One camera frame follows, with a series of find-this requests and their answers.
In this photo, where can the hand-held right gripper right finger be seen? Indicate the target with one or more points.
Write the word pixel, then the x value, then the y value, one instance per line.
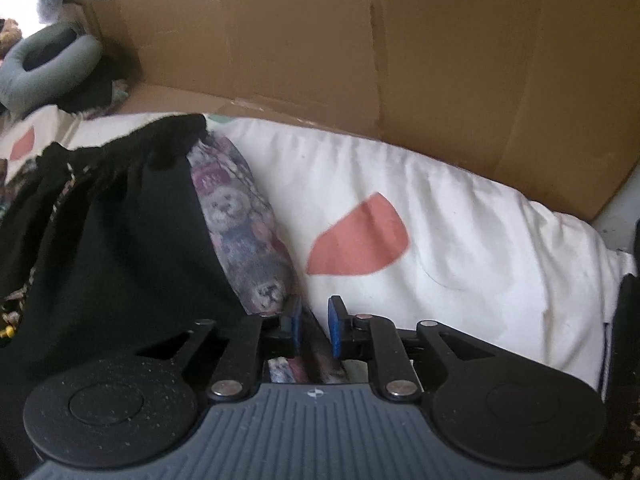
pixel 334 327

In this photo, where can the black garment with printed side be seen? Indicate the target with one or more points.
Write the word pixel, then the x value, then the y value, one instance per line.
pixel 125 260

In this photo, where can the white bear print bedsheet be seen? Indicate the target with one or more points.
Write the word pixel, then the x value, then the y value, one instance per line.
pixel 450 270

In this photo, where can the brown plush toy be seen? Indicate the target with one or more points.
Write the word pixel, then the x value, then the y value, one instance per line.
pixel 10 37

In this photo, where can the grey neck pillow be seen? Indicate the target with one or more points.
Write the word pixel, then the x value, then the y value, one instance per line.
pixel 75 60

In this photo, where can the dark cloth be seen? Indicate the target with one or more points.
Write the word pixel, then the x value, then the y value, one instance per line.
pixel 625 360

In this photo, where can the brown cardboard sheet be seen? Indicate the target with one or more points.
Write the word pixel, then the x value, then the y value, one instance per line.
pixel 350 50

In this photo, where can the black cloth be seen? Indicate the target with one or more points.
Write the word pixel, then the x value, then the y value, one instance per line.
pixel 95 95

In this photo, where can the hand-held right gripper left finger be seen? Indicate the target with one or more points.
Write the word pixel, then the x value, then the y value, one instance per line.
pixel 296 325

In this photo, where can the pastel patterned cloth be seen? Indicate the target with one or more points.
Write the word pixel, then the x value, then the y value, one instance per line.
pixel 121 95

